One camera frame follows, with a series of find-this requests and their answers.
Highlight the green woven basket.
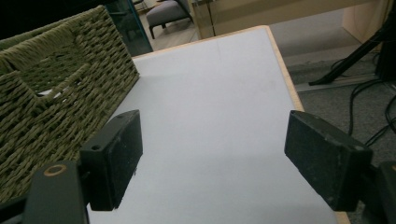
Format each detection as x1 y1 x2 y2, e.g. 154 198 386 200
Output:
0 5 141 203

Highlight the glass panel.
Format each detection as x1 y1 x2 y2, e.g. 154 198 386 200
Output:
105 0 154 57

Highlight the black cable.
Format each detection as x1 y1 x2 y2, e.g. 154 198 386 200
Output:
347 78 387 136
364 94 396 147

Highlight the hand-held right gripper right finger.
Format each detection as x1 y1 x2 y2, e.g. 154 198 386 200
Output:
284 109 374 213

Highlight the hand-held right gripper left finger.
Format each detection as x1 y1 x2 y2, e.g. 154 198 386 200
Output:
78 109 144 212

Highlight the grey upholstered chair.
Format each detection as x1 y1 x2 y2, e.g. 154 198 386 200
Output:
146 0 193 40

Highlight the black metal stand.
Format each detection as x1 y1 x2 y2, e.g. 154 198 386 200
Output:
308 6 396 87

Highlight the white item in basket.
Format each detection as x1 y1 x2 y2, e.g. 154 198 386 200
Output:
36 87 70 98

